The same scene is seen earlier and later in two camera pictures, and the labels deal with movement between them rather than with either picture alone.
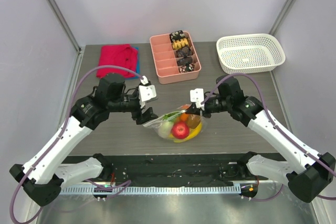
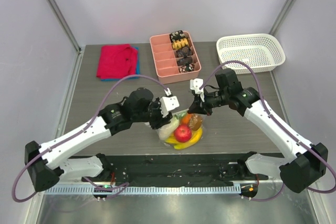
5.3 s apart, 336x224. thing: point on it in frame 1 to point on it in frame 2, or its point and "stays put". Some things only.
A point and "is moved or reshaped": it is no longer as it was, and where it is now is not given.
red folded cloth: x=121 y=55 stays put
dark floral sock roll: x=185 y=61 stays put
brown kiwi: x=193 y=120 stays put
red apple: x=180 y=130 is moved or reshaped
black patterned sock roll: x=177 y=35 stays put
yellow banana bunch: x=192 y=132 to x=196 y=136
